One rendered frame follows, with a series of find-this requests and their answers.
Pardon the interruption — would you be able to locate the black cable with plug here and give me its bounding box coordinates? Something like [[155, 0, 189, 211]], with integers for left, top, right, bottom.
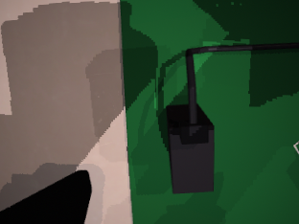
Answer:
[[166, 42, 299, 193]]

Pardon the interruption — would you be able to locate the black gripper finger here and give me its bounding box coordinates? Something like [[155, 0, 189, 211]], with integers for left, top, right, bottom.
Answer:
[[0, 170, 92, 224]]

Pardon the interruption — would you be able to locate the green circuit board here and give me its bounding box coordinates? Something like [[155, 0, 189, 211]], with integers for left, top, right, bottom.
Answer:
[[120, 0, 299, 224]]

